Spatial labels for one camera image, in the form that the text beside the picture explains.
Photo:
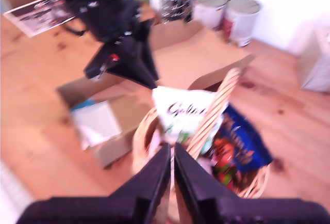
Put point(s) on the white Galaxy bag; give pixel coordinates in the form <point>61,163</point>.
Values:
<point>180,110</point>

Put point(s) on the white metal tin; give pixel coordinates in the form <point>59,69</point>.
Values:
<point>208,9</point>
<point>242,20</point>

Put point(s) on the brown cardboard box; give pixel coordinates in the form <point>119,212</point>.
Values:
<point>180,56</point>

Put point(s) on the printed paper sheet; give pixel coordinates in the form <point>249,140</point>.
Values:
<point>38,15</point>

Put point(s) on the blue Terry's orange bag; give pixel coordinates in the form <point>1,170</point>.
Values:
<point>237,141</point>

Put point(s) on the plain white box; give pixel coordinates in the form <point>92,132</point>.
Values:
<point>317,64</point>

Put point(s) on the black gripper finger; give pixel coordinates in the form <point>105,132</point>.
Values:
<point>152,182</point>
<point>147,51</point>
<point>129,66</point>
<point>193,182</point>

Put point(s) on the white flat packet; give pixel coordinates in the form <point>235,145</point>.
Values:
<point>98,123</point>

